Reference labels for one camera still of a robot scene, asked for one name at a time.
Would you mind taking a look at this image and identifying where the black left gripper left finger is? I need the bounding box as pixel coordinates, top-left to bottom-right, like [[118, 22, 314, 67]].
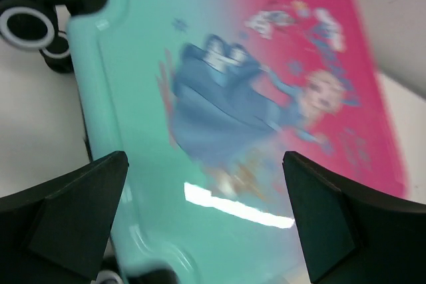
[[1, 151, 128, 283]]

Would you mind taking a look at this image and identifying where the pink and teal kids suitcase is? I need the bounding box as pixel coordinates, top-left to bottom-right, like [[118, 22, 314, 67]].
[[1, 0, 407, 283]]

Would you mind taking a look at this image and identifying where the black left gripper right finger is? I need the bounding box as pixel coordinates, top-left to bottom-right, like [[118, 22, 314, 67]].
[[283, 152, 425, 283]]

